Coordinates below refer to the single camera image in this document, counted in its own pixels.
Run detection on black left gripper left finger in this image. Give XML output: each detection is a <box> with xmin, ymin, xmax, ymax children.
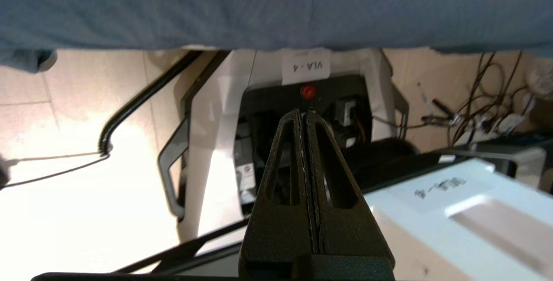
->
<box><xmin>239</xmin><ymin>108</ymin><xmax>319</xmax><ymax>273</ymax></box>

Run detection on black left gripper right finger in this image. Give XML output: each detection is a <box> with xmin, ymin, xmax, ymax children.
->
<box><xmin>304</xmin><ymin>110</ymin><xmax>395</xmax><ymax>273</ymax></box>

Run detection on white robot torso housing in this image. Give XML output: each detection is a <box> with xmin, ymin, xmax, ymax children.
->
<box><xmin>363</xmin><ymin>158</ymin><xmax>553</xmax><ymax>281</ymax></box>

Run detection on white paper label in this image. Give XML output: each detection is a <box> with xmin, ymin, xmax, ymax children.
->
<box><xmin>282</xmin><ymin>48</ymin><xmax>331</xmax><ymax>86</ymax></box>

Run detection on white power strip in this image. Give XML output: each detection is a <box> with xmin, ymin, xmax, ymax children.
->
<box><xmin>458</xmin><ymin>113</ymin><xmax>525</xmax><ymax>137</ymax></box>

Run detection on black curved metal bar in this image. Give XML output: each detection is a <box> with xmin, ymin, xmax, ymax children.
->
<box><xmin>99</xmin><ymin>50</ymin><xmax>206</xmax><ymax>156</ymax></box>

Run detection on dark blue bed sheet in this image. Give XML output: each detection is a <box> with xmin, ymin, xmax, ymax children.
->
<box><xmin>0</xmin><ymin>0</ymin><xmax>553</xmax><ymax>74</ymax></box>

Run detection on grey base handle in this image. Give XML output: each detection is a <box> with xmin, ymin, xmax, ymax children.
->
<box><xmin>158</xmin><ymin>117</ymin><xmax>191</xmax><ymax>221</ymax></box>

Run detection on tangled dark floor cables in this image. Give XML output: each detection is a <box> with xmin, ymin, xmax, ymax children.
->
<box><xmin>421</xmin><ymin>50</ymin><xmax>532</xmax><ymax>143</ymax></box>

